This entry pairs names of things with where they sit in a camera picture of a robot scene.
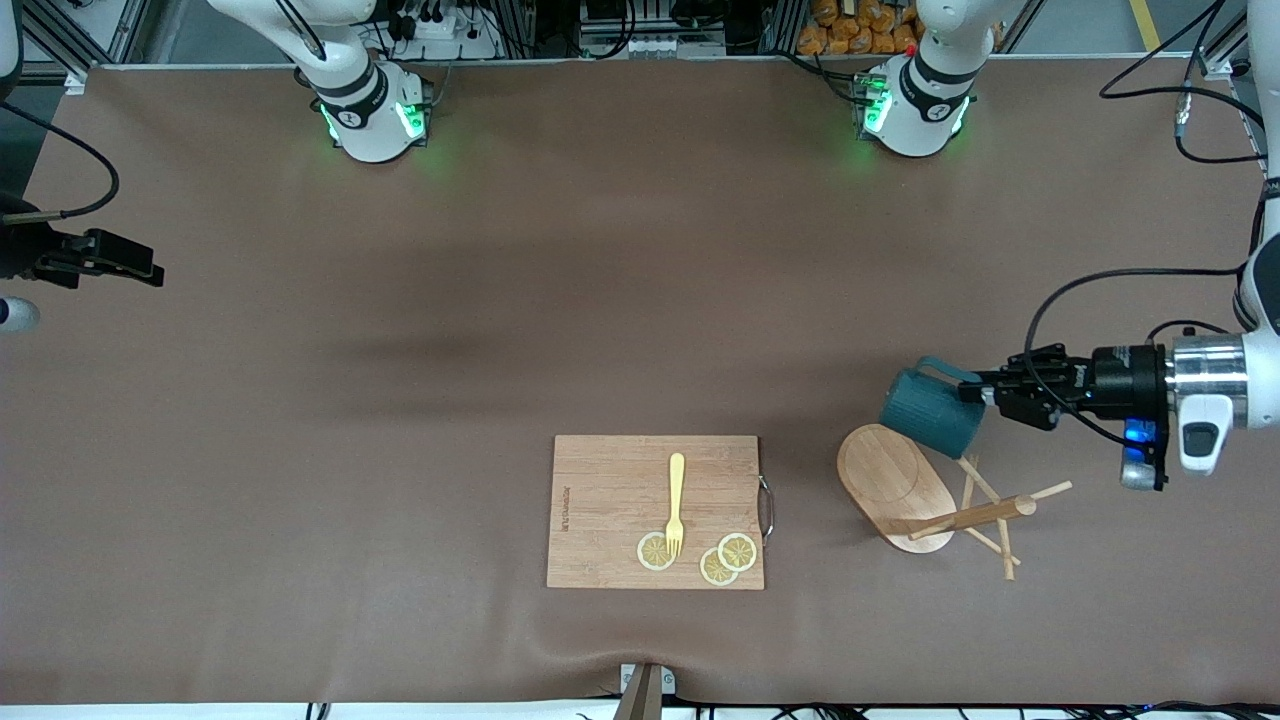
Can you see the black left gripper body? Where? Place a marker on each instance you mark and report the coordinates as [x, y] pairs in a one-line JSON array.
[[1122, 382]]

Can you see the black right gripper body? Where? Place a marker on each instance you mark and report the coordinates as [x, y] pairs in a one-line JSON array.
[[22, 250]]

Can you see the dark green mug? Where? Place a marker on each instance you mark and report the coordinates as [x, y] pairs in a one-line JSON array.
[[930, 420]]

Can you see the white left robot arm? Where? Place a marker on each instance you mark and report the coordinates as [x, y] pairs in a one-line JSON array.
[[925, 110]]

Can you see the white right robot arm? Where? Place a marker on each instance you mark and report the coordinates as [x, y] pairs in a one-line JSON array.
[[365, 110]]

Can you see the wooden mug tree rack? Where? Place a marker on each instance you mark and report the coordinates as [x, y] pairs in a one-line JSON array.
[[885, 485]]

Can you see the brown table mat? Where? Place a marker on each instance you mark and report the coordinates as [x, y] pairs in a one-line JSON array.
[[400, 300]]

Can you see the lemon slice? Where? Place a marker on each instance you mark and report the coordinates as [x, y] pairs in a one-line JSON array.
[[738, 551], [652, 552], [714, 572]]

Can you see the yellow plastic fork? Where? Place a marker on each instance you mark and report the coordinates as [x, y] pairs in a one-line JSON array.
[[677, 480]]

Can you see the orange packaged goods pile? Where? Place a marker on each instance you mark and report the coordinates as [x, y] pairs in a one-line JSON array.
[[850, 30]]

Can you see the white power strip with plugs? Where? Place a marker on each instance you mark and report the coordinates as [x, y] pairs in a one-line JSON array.
[[435, 28]]

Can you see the wooden cutting board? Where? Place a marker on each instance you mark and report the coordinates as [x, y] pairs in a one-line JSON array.
[[600, 500]]

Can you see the white terminal block strip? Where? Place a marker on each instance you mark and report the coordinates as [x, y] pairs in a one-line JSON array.
[[660, 45]]

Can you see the black electronics equipment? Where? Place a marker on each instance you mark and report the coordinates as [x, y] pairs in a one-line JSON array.
[[605, 12]]

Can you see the aluminium frame post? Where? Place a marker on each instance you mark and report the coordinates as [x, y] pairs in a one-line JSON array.
[[75, 80], [1215, 65]]

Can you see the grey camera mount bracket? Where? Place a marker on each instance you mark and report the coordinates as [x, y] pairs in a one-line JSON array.
[[645, 695]]

